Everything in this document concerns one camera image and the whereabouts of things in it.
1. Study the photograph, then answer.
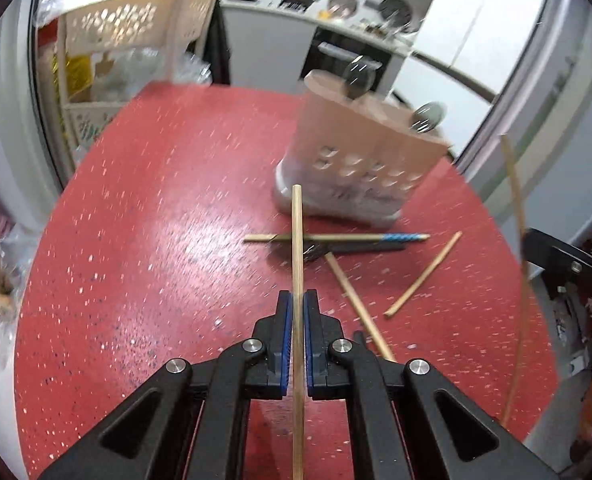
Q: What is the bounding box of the bamboo chopstick yellow end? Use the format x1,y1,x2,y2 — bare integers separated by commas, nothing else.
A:
324,252,396,362

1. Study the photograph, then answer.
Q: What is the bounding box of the blue patterned bamboo chopstick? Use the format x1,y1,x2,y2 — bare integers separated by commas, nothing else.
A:
243,233,430,243

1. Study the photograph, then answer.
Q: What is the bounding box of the plain bamboo chopstick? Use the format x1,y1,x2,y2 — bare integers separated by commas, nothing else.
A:
290,184,305,480

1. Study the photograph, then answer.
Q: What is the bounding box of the dark spoon black handle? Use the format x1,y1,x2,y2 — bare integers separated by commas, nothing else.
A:
343,56,375,101

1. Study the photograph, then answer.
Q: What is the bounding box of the long bamboo chopstick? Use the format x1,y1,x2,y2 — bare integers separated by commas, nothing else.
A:
499,134,529,429

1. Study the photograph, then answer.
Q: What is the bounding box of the beige utensil holder caddy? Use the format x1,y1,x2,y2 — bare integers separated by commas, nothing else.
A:
273,70,450,228

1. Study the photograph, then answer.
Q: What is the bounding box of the clear plastic bag on floor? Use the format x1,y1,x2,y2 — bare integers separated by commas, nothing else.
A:
0,224,42,370

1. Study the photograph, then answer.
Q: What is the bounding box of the white refrigerator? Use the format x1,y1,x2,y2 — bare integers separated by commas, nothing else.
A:
392,0,546,158

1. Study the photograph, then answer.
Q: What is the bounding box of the built-in black oven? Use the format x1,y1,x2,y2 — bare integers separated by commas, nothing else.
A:
300,27,392,91

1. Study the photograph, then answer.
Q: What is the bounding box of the brown pot on stove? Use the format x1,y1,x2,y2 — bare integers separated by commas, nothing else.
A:
279,0,319,12

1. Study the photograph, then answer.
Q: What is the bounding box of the black hanging cloth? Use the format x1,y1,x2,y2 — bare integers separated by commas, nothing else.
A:
203,0,231,86

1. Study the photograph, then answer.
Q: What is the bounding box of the beige plastic storage cart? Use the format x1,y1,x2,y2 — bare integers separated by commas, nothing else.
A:
56,0,215,148

